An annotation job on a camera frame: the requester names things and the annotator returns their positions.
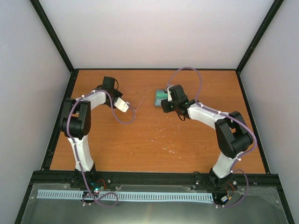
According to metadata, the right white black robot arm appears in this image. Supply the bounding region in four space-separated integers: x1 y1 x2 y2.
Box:
161 85 257 188

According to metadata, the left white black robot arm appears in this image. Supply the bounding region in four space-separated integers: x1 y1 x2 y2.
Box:
59 77 129 188

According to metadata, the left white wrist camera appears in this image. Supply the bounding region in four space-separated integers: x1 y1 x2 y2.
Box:
114 97 129 113

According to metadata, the light blue cable duct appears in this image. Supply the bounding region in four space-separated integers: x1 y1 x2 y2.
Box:
36 189 214 203

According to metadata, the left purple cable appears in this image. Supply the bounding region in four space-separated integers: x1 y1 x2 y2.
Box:
66 89 136 207

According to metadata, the metal base plate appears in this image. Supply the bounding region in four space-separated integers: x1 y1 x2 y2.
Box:
22 184 287 224

